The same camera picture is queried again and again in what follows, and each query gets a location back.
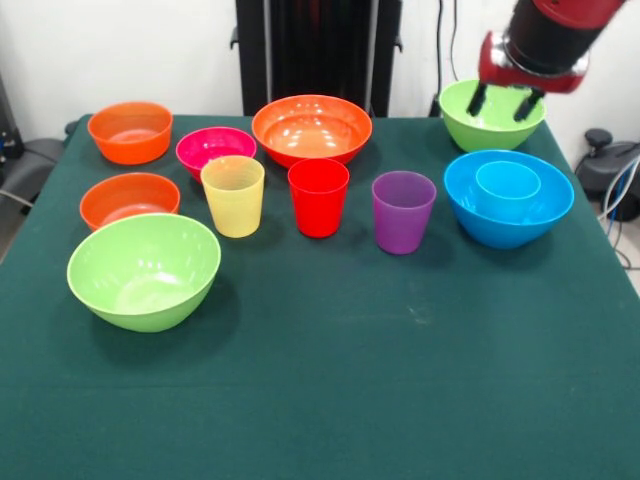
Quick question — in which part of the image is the dark green table cloth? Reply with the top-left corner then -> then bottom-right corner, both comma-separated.
0,113 -> 640,480

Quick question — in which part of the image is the small orange bowl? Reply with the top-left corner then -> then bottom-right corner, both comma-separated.
87,101 -> 175,166
78,172 -> 182,232

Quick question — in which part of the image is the pink bowl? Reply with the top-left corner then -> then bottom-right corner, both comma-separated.
175,126 -> 258,184

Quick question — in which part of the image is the green bowl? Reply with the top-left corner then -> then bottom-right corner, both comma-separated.
66,213 -> 223,334
438,79 -> 548,153

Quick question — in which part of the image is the gray chair base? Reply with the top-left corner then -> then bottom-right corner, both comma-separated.
0,137 -> 65,206

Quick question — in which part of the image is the black wall cable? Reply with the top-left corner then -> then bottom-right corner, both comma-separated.
429,0 -> 446,119
449,0 -> 464,84

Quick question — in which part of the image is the blue bowl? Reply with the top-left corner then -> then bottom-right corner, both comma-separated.
443,149 -> 576,250

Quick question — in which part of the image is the large orange bowl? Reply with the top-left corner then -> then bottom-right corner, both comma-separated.
251,94 -> 374,170

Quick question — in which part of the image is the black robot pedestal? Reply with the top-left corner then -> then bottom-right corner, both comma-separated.
230,0 -> 404,119

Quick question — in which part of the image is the purple cup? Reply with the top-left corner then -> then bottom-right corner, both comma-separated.
370,170 -> 438,256

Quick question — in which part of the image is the red cup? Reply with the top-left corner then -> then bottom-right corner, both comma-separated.
287,158 -> 351,239

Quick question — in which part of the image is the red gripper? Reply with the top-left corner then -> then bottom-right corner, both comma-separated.
467,30 -> 590,123

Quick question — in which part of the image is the blue cup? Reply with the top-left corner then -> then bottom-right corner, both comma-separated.
474,160 -> 543,214

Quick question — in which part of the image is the yellow cup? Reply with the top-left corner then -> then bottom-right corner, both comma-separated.
199,154 -> 266,239

